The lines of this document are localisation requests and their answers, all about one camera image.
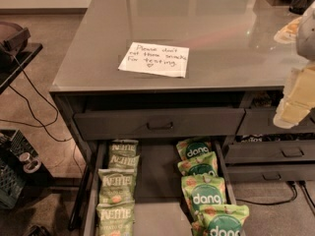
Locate middle right grey drawer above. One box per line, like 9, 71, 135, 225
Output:
224, 141, 315, 164

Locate rearmost green Dang bag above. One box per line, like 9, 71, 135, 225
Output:
176, 138, 212, 160

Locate dark grey drawer cabinet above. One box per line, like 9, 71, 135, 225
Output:
50, 0, 314, 236

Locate dark plastic crate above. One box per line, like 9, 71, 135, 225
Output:
0, 129, 39, 209

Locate top left grey drawer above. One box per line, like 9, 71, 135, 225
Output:
74, 108, 244, 141

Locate black side table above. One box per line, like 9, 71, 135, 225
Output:
0, 43, 43, 94

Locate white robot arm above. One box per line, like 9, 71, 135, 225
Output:
273, 2, 315, 129

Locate black cable on floor left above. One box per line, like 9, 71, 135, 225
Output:
0, 54, 84, 175

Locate black power cable right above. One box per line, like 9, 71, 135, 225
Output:
235, 180, 298, 207

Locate tape roll on crate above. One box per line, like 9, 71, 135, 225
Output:
19, 152, 41, 174

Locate grey drawer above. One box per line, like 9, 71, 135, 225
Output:
74, 108, 244, 141
237, 107, 315, 135
224, 141, 315, 164
226, 164, 315, 182

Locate top right grey drawer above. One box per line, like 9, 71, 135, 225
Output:
237, 107, 315, 135

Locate open middle left drawer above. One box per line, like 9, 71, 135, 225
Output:
82, 139, 236, 236

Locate bottom right grey drawer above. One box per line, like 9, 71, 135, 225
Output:
226, 164, 315, 182

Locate front green Dang bag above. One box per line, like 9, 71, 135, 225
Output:
191, 204, 249, 236

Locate rearmost green Kettle chip bag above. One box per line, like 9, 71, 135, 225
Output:
109, 140, 139, 156

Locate white handwritten paper note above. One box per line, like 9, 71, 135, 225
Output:
118, 42, 189, 78

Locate dark device on side table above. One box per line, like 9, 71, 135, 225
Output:
0, 22, 31, 67

